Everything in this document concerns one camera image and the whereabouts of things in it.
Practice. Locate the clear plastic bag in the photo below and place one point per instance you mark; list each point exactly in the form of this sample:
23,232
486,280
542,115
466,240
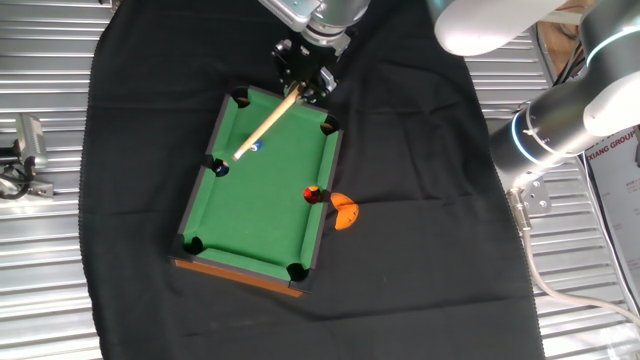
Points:
625,347

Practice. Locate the orange half-round plastic piece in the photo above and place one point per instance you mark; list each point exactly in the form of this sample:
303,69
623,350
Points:
345,210

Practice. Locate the metal camera stand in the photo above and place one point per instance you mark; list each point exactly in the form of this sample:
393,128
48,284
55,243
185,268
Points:
40,190

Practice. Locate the silver camera on stand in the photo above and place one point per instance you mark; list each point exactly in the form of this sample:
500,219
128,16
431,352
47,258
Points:
32,140

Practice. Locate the white printed sign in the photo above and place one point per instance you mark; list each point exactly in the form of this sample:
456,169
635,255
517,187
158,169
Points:
620,190

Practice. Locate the black cloth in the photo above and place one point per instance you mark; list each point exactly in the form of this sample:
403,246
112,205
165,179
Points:
425,275

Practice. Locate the red pool ball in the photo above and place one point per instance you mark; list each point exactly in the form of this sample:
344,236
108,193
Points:
312,194

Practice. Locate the silver camera bracket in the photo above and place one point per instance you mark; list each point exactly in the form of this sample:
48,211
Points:
290,10

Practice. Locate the mini green pool table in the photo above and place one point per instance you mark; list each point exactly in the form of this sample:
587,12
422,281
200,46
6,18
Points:
260,210

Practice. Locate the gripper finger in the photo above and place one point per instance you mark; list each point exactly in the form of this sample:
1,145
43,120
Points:
292,87
327,82

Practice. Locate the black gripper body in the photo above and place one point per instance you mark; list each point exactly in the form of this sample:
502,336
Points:
300,62

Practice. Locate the dark blue pool ball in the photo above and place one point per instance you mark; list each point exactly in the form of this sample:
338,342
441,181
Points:
222,170

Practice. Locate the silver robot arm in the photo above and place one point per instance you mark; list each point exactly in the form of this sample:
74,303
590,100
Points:
550,115

